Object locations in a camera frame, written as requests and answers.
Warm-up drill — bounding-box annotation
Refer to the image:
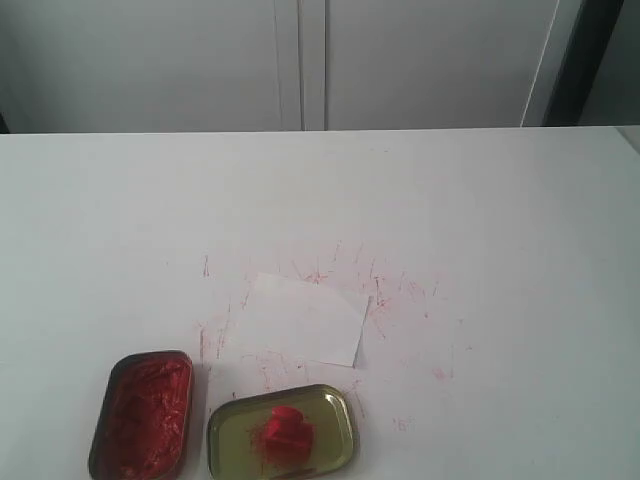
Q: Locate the red stamp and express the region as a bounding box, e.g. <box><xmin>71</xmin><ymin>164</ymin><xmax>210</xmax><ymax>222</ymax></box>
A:
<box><xmin>262</xmin><ymin>406</ymin><xmax>314</xmax><ymax>465</ymax></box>

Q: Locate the white paper sheet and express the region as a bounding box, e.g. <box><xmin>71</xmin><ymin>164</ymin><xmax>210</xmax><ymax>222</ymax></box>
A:
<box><xmin>228</xmin><ymin>273</ymin><xmax>370</xmax><ymax>367</ymax></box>

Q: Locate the white cabinet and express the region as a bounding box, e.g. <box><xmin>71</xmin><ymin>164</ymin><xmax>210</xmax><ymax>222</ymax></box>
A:
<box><xmin>1</xmin><ymin>1</ymin><xmax>581</xmax><ymax>133</ymax></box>

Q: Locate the red ink paste tin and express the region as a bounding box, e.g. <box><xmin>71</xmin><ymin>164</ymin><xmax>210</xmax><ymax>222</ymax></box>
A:
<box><xmin>87</xmin><ymin>350</ymin><xmax>195</xmax><ymax>479</ymax></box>

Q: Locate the gold tin lid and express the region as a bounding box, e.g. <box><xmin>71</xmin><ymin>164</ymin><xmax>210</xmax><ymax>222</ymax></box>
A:
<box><xmin>206</xmin><ymin>384</ymin><xmax>358</xmax><ymax>479</ymax></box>

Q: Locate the dark vertical post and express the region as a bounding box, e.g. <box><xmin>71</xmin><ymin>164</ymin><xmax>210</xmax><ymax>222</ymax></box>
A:
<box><xmin>542</xmin><ymin>0</ymin><xmax>624</xmax><ymax>127</ymax></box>

